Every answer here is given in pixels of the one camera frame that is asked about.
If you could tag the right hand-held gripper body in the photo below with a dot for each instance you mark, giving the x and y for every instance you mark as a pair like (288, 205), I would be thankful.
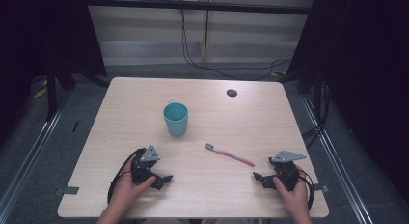
(286, 172)

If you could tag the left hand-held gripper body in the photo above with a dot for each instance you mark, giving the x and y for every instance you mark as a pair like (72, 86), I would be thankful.
(141, 172)

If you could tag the pink toothbrush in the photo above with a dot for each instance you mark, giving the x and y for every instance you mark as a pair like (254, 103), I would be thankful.
(230, 154)

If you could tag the teal plastic cup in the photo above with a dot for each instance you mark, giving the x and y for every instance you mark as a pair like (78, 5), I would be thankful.
(176, 122)

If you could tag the person's left hand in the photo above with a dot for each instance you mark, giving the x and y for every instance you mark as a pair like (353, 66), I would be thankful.
(123, 193)

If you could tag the person's right hand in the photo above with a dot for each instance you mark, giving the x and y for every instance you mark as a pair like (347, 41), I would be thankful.
(297, 198)

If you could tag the grey tape strip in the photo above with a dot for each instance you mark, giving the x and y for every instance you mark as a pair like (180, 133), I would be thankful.
(321, 187)
(69, 190)

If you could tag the black metal stand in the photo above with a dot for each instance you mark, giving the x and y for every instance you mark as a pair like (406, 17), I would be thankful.
(51, 89)
(316, 89)

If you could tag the dark round table grommet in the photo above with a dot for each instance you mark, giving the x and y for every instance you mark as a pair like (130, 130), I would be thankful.
(231, 92)

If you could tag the black curtain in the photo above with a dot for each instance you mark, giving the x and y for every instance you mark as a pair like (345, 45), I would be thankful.
(366, 72)
(41, 34)

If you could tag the yellow floor object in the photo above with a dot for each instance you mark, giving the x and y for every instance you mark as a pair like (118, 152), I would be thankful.
(40, 93)

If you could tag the black horizontal bar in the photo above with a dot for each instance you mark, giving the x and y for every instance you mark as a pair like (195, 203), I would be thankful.
(199, 5)

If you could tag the metal floor rail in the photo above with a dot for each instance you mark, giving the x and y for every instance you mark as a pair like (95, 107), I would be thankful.
(337, 166)
(29, 159)

